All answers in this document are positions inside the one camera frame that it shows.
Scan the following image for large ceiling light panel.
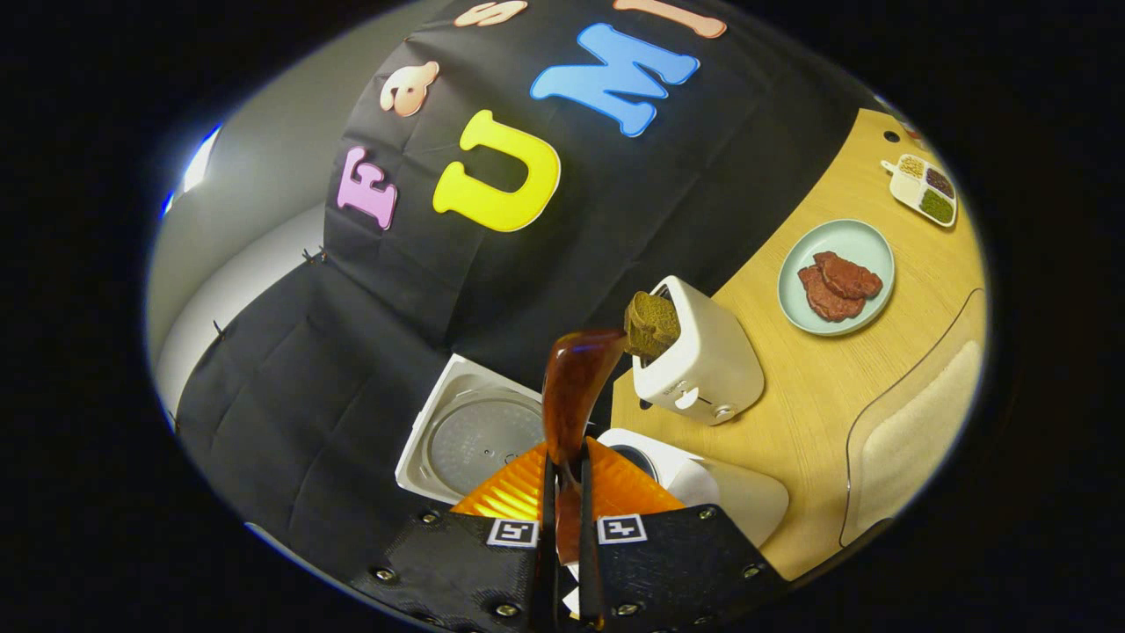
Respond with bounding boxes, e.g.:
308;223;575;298
161;123;222;219

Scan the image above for black backdrop cloth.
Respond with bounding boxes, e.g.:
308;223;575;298
171;0;884;581

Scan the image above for white rice cooker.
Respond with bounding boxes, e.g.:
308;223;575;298
394;353;790;550

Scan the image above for white divided grain dish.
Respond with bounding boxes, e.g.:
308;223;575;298
882;154;959;229

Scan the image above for clear table mat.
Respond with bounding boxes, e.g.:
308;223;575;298
839;288;987;548

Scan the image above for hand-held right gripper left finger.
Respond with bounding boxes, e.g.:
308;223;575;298
347;438;559;633

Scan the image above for brown toast slice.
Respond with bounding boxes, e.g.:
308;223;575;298
624;290;682;359

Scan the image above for pale green plate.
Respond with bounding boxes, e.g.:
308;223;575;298
778;219;896;337

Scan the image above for white toaster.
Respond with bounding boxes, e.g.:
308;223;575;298
631;275;766;426

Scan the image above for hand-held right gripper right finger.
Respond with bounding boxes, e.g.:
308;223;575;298
576;437;788;633

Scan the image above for brown wooden spoon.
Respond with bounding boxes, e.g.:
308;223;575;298
541;330;629;568

